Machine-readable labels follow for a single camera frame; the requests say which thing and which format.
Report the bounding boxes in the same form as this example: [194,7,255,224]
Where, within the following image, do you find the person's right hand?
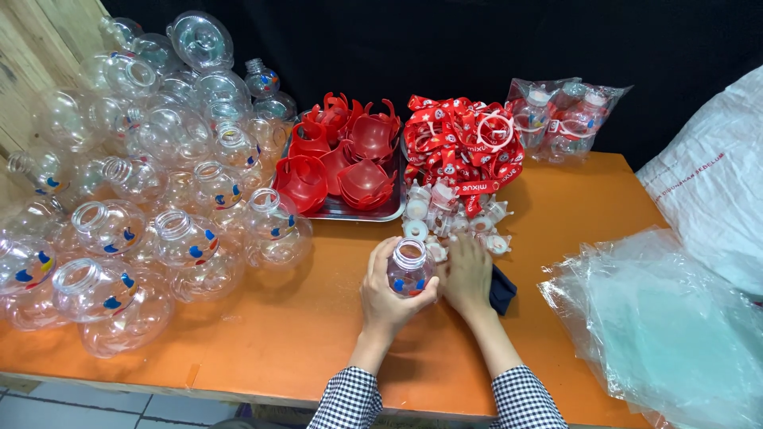
[436,234,497,318]

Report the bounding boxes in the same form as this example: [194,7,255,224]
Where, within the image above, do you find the person's left hand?
[360,236,441,336]

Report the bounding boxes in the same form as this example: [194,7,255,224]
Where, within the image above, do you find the clear printed plastic bottle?
[387,238,437,299]

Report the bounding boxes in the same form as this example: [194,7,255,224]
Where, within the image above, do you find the pile of white crown caps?
[402,180,513,264]

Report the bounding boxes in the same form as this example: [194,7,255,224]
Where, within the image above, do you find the dark blue cloth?
[489,265,518,317]

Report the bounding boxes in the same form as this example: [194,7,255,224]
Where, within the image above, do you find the metal tray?
[280,110,409,222]

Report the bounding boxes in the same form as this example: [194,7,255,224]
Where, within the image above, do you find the bagged finished bottle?
[505,77,582,151]
[534,83,633,165]

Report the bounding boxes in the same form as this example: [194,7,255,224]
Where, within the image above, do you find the pile of red plastic scarves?
[274,92,403,215]

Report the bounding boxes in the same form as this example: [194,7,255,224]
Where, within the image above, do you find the stack of clear plastic bags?
[538,226,763,429]

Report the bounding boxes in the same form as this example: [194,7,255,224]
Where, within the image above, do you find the white woven sack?
[635,64,763,299]

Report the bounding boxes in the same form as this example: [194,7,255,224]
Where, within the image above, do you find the heap of clear plastic bottles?
[0,11,314,359]

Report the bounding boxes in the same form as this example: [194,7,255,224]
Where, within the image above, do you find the pile of red printed lanyards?
[403,94,525,218]

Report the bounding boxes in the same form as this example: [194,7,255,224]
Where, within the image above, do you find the white plastic ring handle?
[476,111,516,152]

